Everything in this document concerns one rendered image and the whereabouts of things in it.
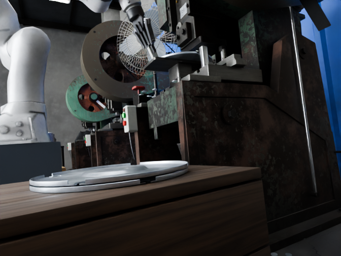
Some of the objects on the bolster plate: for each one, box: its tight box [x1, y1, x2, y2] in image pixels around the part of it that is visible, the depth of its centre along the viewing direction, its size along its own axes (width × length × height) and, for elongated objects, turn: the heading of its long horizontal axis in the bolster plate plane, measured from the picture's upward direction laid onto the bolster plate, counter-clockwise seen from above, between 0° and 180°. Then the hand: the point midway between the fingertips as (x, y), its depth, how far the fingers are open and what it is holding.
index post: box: [199, 45, 209, 68], centre depth 95 cm, size 3×3×10 cm
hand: (153, 54), depth 104 cm, fingers closed
